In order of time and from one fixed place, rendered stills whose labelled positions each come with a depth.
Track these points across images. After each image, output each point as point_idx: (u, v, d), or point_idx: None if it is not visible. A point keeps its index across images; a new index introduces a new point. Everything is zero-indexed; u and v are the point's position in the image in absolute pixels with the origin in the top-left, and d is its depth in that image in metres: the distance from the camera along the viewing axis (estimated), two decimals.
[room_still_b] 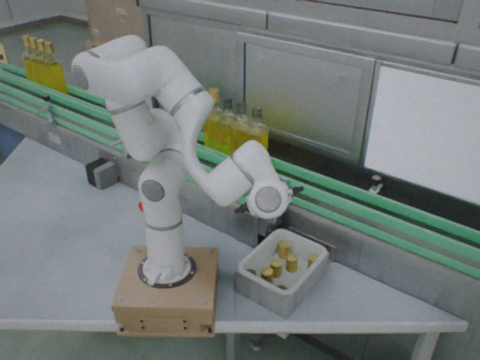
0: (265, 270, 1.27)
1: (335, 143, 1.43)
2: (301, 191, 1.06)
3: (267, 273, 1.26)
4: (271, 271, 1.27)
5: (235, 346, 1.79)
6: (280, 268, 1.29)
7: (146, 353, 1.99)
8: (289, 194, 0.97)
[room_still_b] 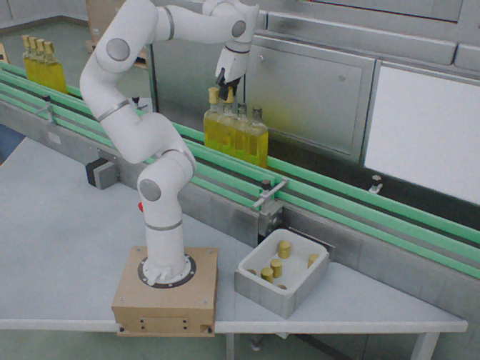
0: (265, 270, 1.27)
1: (335, 143, 1.43)
2: None
3: (267, 273, 1.26)
4: (271, 271, 1.27)
5: (235, 346, 1.79)
6: (280, 268, 1.29)
7: (146, 353, 1.99)
8: None
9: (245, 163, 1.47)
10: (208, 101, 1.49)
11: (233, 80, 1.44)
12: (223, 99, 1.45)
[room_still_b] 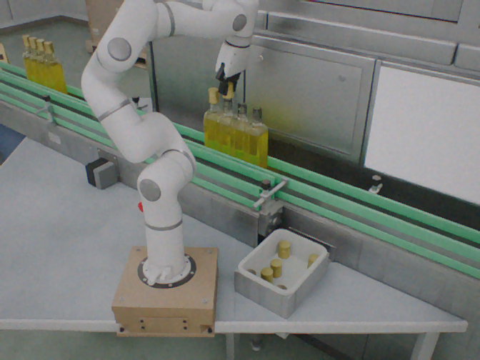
0: (265, 270, 1.27)
1: (335, 143, 1.43)
2: None
3: (267, 273, 1.26)
4: (271, 271, 1.27)
5: (235, 346, 1.79)
6: (280, 268, 1.29)
7: (146, 353, 1.99)
8: None
9: (245, 163, 1.47)
10: (208, 101, 1.49)
11: (233, 75, 1.43)
12: (222, 94, 1.44)
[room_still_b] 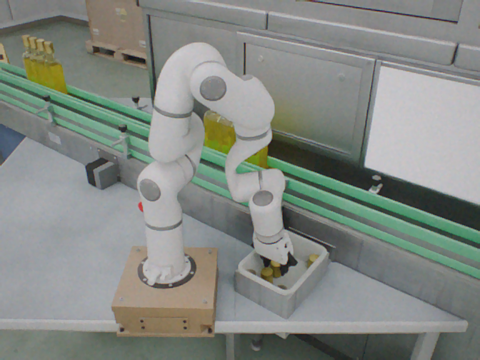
0: (265, 270, 1.27)
1: (335, 143, 1.43)
2: (293, 262, 1.22)
3: (267, 273, 1.26)
4: (271, 271, 1.27)
5: (235, 346, 1.79)
6: (280, 268, 1.29)
7: (146, 353, 1.99)
8: (283, 234, 1.16)
9: (245, 163, 1.47)
10: None
11: None
12: None
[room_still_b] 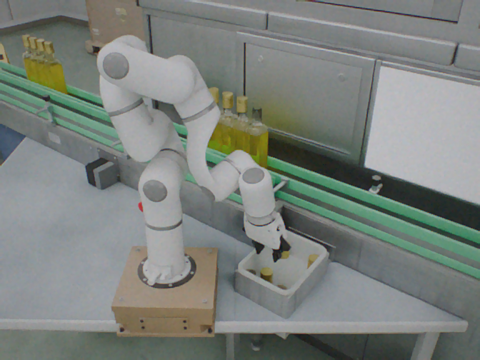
0: (265, 270, 1.27)
1: (335, 143, 1.43)
2: (286, 247, 1.15)
3: (267, 273, 1.26)
4: (271, 271, 1.27)
5: (235, 346, 1.79)
6: None
7: (146, 353, 1.99)
8: (274, 216, 1.09)
9: None
10: None
11: None
12: (223, 104, 1.45)
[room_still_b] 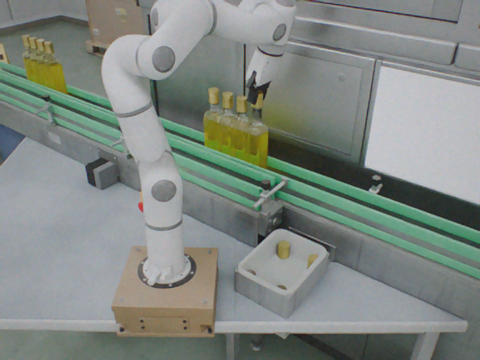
0: None
1: (335, 143, 1.43)
2: None
3: (259, 91, 1.36)
4: (258, 91, 1.37)
5: (235, 346, 1.79)
6: (246, 99, 1.43)
7: (146, 353, 1.99)
8: None
9: (245, 163, 1.47)
10: (208, 101, 1.49)
11: (263, 83, 1.37)
12: (223, 104, 1.45)
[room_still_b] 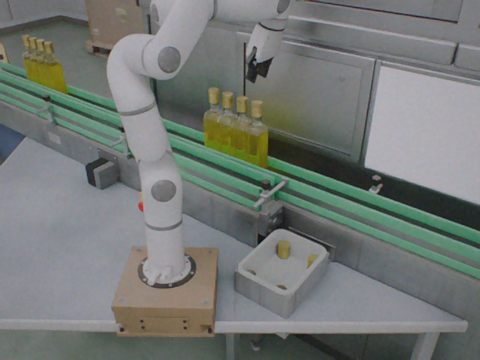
0: (256, 103, 1.38)
1: (335, 143, 1.43)
2: None
3: (259, 102, 1.38)
4: (258, 101, 1.39)
5: (235, 346, 1.79)
6: None
7: (146, 353, 1.99)
8: None
9: (245, 163, 1.47)
10: (208, 101, 1.49)
11: (265, 60, 1.33)
12: (223, 104, 1.45)
